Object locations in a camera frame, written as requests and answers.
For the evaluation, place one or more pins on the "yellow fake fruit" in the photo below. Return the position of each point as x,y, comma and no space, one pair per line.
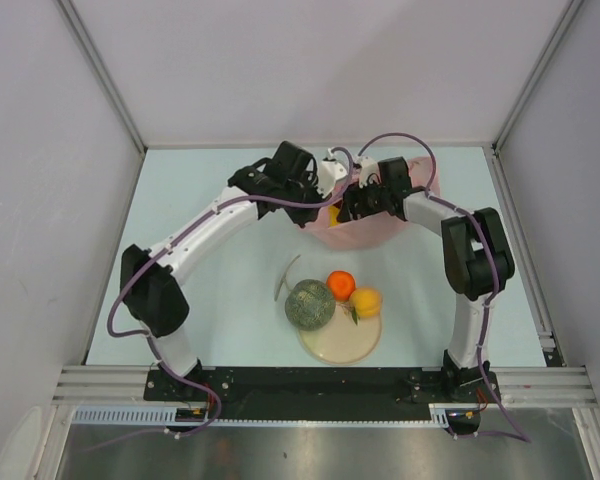
365,303

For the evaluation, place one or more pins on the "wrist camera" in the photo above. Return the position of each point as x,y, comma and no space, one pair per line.
331,172
367,171

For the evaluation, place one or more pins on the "orange fake orange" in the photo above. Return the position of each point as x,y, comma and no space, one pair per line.
342,284

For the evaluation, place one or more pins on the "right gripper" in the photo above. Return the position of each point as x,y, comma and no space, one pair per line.
348,212

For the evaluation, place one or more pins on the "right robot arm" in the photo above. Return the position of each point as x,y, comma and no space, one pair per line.
477,257

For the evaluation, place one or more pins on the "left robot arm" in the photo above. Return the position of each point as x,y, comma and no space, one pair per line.
151,280

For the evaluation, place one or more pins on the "yellow fake mango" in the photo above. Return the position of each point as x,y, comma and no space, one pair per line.
333,212

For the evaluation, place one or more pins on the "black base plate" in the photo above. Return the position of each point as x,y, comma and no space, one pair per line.
343,394

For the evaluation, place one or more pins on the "aluminium frame rail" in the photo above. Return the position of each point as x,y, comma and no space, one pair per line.
520,387

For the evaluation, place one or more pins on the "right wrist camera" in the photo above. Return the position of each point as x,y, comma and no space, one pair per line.
367,171

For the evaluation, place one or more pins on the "white cable duct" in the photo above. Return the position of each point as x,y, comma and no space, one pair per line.
189,417

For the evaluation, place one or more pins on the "beige ceramic plate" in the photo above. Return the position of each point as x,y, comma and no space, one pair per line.
342,341

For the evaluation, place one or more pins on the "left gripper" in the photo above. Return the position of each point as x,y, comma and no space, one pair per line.
310,181

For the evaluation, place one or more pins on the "green fake melon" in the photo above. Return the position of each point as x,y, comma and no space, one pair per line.
309,304

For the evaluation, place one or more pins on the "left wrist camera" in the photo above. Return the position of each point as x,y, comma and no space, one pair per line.
331,172

